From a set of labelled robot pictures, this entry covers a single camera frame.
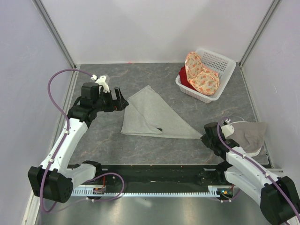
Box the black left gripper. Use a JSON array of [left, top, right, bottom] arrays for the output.
[[93, 87, 128, 113]]

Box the grey cloth napkin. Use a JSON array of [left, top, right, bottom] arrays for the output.
[[121, 85, 202, 139]]

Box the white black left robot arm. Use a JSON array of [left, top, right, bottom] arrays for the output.
[[28, 82, 129, 203]]

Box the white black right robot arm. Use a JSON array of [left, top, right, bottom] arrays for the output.
[[201, 120, 300, 225]]

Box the taupe grey cloth pile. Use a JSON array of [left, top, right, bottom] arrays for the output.
[[228, 121, 267, 150]]

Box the white cloth under pile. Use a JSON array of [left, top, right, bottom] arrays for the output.
[[244, 148, 261, 157]]

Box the floral patterned cloth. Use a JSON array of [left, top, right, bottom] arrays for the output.
[[185, 52, 220, 96]]

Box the red cloth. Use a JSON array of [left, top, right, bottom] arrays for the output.
[[179, 66, 196, 91]]

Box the white plastic basket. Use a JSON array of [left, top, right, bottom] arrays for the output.
[[175, 48, 236, 103]]

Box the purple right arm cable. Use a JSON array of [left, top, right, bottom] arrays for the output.
[[217, 117, 300, 221]]

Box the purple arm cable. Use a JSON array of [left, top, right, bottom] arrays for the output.
[[217, 117, 300, 221], [39, 69, 125, 213]]

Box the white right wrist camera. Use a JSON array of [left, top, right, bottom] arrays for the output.
[[221, 119, 234, 138]]

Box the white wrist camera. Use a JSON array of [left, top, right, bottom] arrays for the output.
[[91, 75, 110, 93], [221, 119, 234, 138]]

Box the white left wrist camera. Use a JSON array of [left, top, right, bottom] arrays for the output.
[[91, 75, 110, 93]]

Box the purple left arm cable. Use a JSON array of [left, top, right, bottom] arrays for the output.
[[39, 69, 125, 213]]

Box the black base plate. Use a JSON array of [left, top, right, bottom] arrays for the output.
[[96, 165, 228, 186]]

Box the slotted cable duct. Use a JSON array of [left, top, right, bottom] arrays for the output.
[[71, 186, 232, 197]]

